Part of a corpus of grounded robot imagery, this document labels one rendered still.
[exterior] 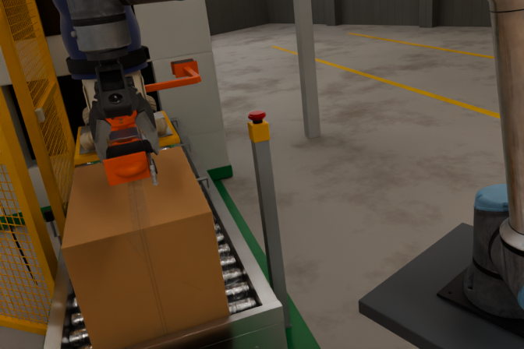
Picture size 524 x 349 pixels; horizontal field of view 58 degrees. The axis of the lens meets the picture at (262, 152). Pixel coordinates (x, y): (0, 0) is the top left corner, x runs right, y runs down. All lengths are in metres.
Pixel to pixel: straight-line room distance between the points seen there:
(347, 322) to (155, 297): 1.14
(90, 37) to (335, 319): 1.82
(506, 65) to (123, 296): 1.09
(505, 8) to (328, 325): 1.76
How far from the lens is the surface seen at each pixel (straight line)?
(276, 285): 2.16
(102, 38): 0.85
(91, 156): 1.36
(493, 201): 1.13
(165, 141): 1.36
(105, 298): 1.41
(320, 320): 2.35
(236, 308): 1.61
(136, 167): 0.85
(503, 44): 0.86
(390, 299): 1.28
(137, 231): 1.31
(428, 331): 1.20
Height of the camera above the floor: 1.56
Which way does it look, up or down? 21 degrees down
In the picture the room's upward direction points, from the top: 7 degrees counter-clockwise
